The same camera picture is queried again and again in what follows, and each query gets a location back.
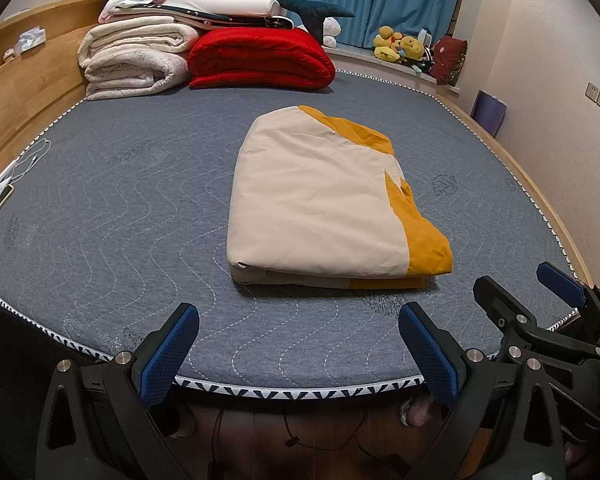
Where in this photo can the cream folded blanket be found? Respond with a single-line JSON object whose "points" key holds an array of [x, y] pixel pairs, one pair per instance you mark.
{"points": [[136, 57]]}

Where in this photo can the dark red cushion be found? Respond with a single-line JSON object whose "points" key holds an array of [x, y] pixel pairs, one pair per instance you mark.
{"points": [[449, 57]]}

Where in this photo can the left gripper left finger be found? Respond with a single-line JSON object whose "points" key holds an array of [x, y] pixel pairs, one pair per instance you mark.
{"points": [[137, 380]]}

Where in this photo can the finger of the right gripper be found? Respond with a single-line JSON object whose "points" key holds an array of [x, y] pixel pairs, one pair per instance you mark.
{"points": [[569, 290], [502, 308]]}

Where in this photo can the white folded bedding stack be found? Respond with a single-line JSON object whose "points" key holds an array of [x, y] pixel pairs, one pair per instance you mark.
{"points": [[204, 14]]}

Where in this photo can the beige and mustard jacket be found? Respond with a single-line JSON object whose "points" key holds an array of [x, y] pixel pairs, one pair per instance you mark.
{"points": [[321, 201]]}

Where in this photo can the red folded blanket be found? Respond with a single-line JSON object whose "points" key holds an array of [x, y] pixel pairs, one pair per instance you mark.
{"points": [[259, 57]]}

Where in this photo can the yellow plush toys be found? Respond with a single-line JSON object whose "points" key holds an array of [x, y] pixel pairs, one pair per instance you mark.
{"points": [[394, 47]]}

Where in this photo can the tissue pack on headboard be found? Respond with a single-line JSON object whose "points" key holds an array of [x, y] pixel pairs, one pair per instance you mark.
{"points": [[31, 39]]}

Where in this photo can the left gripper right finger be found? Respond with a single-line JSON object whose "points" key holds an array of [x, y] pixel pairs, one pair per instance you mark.
{"points": [[469, 384]]}

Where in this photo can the purple flat box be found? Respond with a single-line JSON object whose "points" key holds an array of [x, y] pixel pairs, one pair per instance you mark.
{"points": [[488, 112]]}

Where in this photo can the person's right hand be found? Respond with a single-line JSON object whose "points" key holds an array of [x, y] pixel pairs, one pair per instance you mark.
{"points": [[416, 412]]}

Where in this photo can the grey quilted mattress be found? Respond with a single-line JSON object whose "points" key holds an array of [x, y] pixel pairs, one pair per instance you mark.
{"points": [[269, 341]]}

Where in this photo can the white wall switch pair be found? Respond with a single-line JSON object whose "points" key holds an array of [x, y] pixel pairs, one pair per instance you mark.
{"points": [[592, 92]]}

